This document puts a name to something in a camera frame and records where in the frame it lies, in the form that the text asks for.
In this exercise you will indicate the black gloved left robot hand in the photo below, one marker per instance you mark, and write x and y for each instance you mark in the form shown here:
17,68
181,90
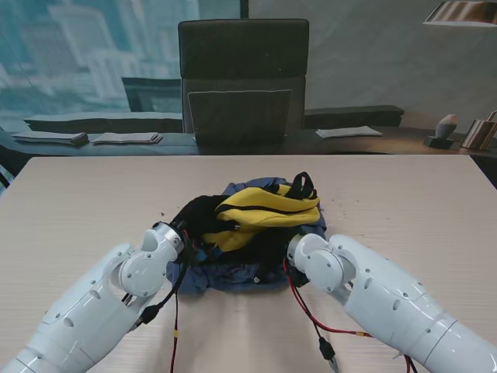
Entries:
198,217

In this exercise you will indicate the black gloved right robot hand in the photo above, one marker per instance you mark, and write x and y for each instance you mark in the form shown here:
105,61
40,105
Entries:
272,252

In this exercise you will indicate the black yellow blue backpack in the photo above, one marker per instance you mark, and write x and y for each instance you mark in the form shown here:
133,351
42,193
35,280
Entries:
264,210

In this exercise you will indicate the blue-grey rain cover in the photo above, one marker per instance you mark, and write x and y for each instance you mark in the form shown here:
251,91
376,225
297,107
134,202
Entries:
233,277

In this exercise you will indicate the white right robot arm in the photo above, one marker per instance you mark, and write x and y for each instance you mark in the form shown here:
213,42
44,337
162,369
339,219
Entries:
388,295

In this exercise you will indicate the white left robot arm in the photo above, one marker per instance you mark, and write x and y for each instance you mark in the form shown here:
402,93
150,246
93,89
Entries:
85,311

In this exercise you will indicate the printed office backdrop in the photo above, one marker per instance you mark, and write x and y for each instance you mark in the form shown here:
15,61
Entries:
349,58

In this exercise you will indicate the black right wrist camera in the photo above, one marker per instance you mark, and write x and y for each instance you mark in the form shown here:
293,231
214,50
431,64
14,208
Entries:
299,277

